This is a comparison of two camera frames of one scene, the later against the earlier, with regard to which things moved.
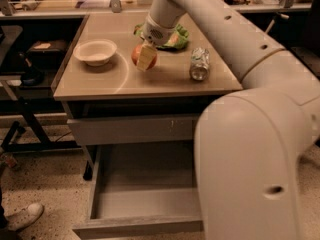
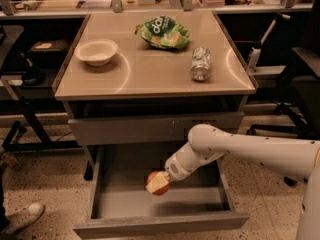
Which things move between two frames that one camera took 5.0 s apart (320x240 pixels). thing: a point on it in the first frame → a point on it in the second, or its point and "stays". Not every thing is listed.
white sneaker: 24,217 stays
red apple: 136,54 → 160,191
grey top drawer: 121,130 stays
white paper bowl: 96,52 stays
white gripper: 158,34 → 175,169
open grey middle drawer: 142,189 stays
